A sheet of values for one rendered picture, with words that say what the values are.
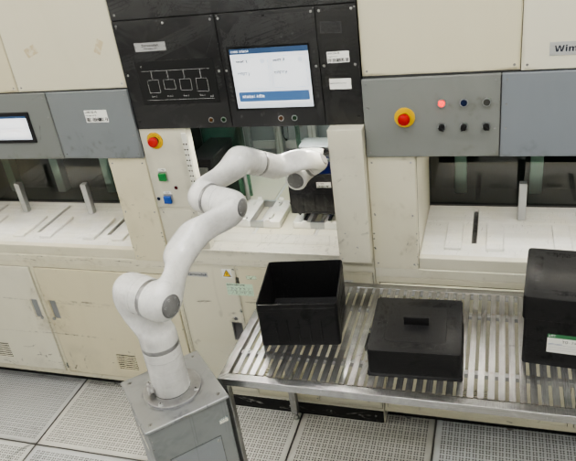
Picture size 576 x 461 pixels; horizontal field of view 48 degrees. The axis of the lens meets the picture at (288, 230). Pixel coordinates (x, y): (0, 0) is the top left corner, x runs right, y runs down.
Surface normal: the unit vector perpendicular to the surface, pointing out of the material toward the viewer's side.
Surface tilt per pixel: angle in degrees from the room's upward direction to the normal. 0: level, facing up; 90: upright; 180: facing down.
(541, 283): 0
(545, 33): 90
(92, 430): 0
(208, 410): 90
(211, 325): 90
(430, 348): 0
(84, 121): 90
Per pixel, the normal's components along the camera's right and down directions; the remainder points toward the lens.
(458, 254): -0.12, -0.87
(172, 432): 0.48, 0.37
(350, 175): -0.28, 0.49
